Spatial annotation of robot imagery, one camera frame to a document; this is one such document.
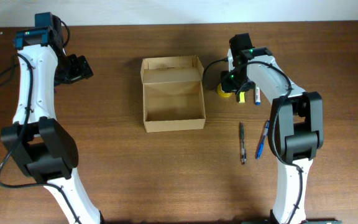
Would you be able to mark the blue ballpoint pen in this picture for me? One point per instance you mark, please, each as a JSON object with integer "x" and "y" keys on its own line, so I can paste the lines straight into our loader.
{"x": 262, "y": 140}

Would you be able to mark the black ballpoint pen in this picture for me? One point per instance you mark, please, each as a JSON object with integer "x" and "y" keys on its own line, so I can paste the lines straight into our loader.
{"x": 243, "y": 148}

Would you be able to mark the yellow highlighter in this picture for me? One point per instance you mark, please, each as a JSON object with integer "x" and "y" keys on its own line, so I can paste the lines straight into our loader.
{"x": 241, "y": 97}

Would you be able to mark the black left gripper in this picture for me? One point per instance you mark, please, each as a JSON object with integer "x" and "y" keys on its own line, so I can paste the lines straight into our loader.
{"x": 82, "y": 69}

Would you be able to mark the yellow tape roll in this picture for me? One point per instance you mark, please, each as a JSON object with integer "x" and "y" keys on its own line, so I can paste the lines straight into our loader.
{"x": 222, "y": 93}

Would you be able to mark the blue whiteboard marker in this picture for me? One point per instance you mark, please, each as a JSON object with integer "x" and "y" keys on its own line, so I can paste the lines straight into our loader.
{"x": 257, "y": 95}

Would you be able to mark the brown cardboard box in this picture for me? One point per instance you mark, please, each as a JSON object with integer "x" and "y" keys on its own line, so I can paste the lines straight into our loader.
{"x": 173, "y": 98}

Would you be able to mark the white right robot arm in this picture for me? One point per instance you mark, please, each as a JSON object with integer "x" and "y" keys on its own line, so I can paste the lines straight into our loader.
{"x": 295, "y": 132}

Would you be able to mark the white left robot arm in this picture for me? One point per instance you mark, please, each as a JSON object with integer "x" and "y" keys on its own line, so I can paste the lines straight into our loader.
{"x": 40, "y": 152}

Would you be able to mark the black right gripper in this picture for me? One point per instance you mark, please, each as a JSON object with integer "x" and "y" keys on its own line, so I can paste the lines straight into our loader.
{"x": 227, "y": 86}

